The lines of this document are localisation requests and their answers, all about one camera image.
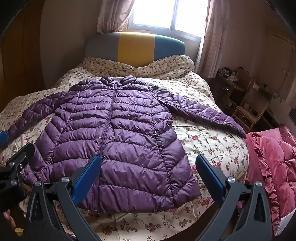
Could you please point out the purple puffer jacket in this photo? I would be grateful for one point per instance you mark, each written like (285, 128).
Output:
(129, 129)

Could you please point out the brown wooden wardrobe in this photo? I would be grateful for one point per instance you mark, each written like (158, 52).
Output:
(20, 58)

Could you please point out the beige curtain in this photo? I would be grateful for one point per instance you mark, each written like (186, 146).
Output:
(113, 16)

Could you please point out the cream floral quilt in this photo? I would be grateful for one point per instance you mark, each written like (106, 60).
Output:
(208, 143)

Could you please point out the grey yellow teal headboard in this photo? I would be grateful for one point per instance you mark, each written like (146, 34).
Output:
(136, 48)

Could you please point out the pink ruffled quilt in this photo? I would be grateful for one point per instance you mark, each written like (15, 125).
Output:
(272, 162)

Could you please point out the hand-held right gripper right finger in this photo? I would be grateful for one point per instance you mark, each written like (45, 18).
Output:
(210, 178)

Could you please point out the cluttered wooden desk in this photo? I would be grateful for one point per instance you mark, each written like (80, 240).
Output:
(227, 85)

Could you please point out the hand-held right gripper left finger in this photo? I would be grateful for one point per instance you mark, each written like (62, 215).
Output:
(86, 176)

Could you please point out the bright window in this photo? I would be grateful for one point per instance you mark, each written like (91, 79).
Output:
(152, 11)

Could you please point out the pink patterned curtain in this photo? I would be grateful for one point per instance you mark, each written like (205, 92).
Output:
(214, 39)

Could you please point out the small-floral pillow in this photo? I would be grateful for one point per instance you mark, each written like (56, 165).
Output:
(171, 67)

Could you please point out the person's left hand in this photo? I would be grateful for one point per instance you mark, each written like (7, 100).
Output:
(9, 220)

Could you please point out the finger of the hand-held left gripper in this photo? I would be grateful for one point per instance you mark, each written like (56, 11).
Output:
(22, 156)
(3, 139)

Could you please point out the wooden chair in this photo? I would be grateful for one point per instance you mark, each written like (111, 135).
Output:
(254, 104)

